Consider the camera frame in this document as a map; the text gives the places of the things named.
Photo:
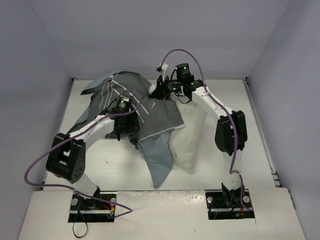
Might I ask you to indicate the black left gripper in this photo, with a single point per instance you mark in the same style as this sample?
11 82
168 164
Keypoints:
130 124

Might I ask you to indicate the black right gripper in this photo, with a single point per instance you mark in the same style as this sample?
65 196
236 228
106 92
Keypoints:
160 89

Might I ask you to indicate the blue-grey pillowcase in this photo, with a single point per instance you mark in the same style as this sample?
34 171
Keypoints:
157 118

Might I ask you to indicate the white pillow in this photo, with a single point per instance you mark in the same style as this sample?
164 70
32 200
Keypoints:
177 146

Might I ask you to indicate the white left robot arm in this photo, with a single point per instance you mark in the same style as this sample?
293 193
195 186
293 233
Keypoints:
67 158

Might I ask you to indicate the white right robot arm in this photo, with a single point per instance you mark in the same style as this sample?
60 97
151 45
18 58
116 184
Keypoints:
231 129

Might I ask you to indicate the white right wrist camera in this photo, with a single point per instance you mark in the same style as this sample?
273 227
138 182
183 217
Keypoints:
162 69

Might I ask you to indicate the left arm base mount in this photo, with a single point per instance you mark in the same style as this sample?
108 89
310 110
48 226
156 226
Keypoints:
87 210

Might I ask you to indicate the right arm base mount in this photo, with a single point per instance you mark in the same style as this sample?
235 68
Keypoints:
218 209

